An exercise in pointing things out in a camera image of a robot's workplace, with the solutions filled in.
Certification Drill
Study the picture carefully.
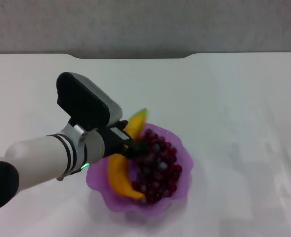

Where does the yellow banana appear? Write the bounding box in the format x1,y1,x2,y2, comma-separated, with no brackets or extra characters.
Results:
107,107,148,200

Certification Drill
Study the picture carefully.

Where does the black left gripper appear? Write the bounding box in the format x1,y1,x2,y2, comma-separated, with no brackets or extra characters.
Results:
95,120,150,159

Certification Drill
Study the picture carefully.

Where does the purple wavy plastic bowl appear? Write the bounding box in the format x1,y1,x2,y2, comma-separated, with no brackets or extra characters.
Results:
86,122,194,219

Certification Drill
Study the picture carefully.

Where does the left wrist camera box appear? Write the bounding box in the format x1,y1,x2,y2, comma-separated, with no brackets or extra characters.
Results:
56,72,124,132

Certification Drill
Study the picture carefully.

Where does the dark red grape bunch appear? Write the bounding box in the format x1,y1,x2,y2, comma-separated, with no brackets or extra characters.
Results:
127,129,183,206

